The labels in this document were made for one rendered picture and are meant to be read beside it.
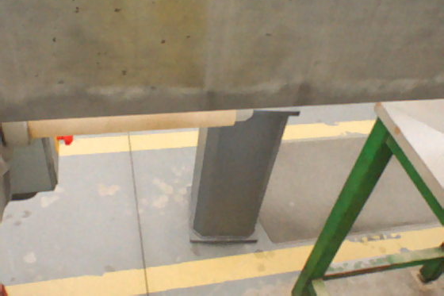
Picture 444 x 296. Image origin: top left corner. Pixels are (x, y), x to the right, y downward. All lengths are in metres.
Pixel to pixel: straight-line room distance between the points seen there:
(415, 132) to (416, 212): 1.22
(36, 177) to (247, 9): 0.61
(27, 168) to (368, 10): 0.62
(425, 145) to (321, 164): 1.25
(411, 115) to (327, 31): 0.89
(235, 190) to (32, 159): 0.98
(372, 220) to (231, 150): 0.88
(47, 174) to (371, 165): 0.75
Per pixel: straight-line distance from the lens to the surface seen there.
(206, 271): 1.76
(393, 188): 2.28
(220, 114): 0.41
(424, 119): 1.09
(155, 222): 1.86
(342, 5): 0.20
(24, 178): 0.76
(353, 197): 1.23
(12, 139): 0.40
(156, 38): 0.18
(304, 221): 1.97
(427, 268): 1.96
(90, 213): 1.90
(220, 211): 1.68
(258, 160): 1.48
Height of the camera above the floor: 1.52
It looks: 43 degrees down
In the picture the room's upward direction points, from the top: 10 degrees clockwise
